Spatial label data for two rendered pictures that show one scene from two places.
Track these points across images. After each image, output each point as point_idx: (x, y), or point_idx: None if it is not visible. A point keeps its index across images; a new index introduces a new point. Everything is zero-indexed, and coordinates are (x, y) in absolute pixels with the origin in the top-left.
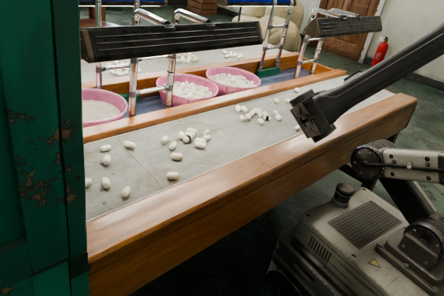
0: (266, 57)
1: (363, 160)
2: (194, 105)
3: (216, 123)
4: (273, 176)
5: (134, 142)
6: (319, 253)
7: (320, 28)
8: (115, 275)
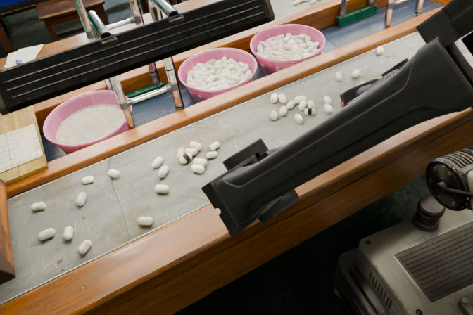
0: None
1: (441, 181)
2: (212, 102)
3: (236, 126)
4: (279, 217)
5: (124, 167)
6: (381, 294)
7: None
8: None
